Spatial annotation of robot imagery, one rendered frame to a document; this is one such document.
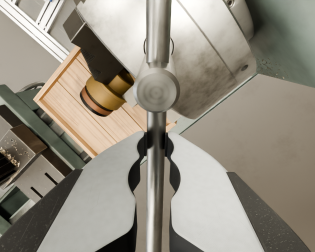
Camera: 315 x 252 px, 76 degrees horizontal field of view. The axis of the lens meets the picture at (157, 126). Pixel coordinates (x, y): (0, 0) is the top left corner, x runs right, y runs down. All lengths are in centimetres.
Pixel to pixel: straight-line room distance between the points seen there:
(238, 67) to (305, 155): 156
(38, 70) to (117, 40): 167
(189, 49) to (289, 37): 11
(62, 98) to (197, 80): 54
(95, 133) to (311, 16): 61
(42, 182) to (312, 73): 75
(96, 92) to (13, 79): 170
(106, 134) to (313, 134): 145
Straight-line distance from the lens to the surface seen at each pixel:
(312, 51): 28
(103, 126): 69
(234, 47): 27
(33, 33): 161
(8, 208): 132
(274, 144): 171
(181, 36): 24
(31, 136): 71
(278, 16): 28
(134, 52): 25
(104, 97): 39
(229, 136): 160
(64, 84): 71
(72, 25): 32
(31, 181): 82
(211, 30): 25
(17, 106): 82
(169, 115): 39
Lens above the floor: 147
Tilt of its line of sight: 69 degrees down
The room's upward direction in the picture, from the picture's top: 152 degrees counter-clockwise
